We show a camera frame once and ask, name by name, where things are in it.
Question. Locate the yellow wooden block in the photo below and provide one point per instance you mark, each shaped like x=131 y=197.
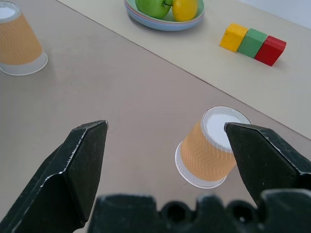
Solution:
x=233 y=36

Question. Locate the green apple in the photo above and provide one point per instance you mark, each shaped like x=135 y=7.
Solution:
x=152 y=7

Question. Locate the orange ribbed paper cup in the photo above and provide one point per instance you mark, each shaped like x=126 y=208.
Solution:
x=209 y=155
x=17 y=46

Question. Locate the stack of pastel bowls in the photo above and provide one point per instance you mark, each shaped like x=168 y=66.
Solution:
x=165 y=25

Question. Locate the red wooden block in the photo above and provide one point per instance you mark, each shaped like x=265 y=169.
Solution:
x=270 y=51

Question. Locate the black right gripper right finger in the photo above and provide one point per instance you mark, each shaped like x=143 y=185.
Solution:
x=262 y=157

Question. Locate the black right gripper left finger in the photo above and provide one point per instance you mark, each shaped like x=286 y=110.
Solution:
x=73 y=170

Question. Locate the green wooden block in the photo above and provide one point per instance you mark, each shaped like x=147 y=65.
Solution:
x=251 y=43

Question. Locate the yellow lemon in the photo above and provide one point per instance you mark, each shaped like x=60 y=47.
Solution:
x=184 y=9

